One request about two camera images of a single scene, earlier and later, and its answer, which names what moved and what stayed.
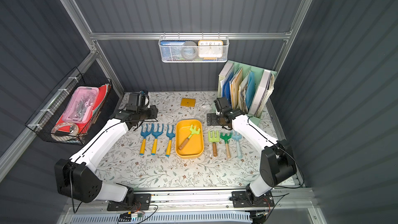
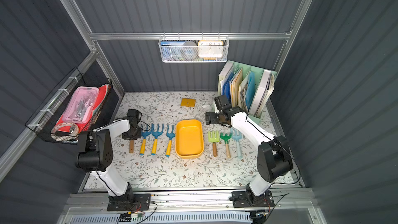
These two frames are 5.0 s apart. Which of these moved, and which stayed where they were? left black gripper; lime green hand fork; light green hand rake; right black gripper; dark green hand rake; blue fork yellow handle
Moved: lime green hand fork; left black gripper
Stayed: light green hand rake; blue fork yellow handle; right black gripper; dark green hand rake
